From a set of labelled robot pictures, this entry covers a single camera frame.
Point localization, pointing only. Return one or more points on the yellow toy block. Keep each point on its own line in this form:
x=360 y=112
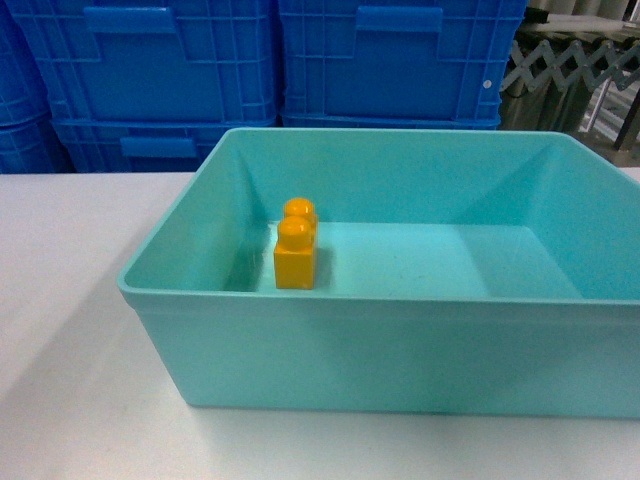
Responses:
x=295 y=254
x=301 y=207

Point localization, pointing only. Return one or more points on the rear yellow toy block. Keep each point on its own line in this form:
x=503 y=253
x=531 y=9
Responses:
x=301 y=207

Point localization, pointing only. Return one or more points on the front yellow toy block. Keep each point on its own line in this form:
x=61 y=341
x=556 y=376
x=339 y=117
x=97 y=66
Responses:
x=295 y=254

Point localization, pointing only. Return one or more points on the lower right blue crate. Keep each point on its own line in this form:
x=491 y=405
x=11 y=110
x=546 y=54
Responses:
x=327 y=121

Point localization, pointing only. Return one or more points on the upper right blue crate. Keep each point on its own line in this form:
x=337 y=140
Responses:
x=431 y=60

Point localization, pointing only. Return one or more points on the teal plastic box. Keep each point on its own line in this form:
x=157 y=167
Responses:
x=458 y=272

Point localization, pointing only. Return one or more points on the upper left blue crate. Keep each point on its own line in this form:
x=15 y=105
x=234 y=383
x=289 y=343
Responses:
x=154 y=61

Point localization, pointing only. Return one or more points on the grey expandable conveyor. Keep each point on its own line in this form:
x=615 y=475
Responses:
x=548 y=84

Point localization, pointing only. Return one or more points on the far left blue crate stack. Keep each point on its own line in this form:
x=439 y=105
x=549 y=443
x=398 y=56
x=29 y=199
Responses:
x=29 y=143

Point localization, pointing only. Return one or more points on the lower left blue crate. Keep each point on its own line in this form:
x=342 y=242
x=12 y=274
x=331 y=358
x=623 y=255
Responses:
x=137 y=147

